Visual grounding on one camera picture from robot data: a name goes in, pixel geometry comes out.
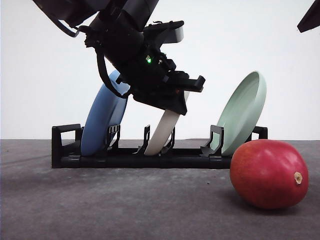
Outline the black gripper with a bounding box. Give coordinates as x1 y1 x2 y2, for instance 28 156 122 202
85 26 205 116

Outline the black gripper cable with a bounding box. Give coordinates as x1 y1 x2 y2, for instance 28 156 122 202
95 41 130 99

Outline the green plate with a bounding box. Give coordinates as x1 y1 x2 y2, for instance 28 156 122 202
212 71 267 157

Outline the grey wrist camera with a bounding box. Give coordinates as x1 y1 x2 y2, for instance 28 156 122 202
143 20 185 44

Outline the white plate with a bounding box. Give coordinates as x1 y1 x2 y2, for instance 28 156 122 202
144 91 190 156

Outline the blue plate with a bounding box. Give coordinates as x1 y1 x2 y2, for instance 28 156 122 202
81 69 130 157

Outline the black plate rack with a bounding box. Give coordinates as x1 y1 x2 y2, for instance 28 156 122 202
51 123 268 169

